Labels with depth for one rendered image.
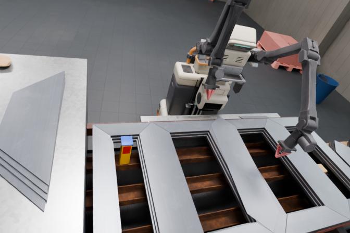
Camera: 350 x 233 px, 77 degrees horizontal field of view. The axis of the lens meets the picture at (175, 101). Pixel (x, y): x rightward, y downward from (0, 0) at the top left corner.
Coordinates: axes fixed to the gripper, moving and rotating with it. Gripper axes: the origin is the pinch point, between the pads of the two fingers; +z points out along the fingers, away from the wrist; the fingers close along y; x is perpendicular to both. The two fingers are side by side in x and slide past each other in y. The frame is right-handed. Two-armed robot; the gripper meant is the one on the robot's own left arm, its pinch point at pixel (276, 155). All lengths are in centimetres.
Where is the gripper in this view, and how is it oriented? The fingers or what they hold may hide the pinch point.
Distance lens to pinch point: 138.4
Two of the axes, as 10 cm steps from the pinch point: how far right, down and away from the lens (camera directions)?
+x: -2.9, -6.2, 7.2
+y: 8.5, 1.8, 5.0
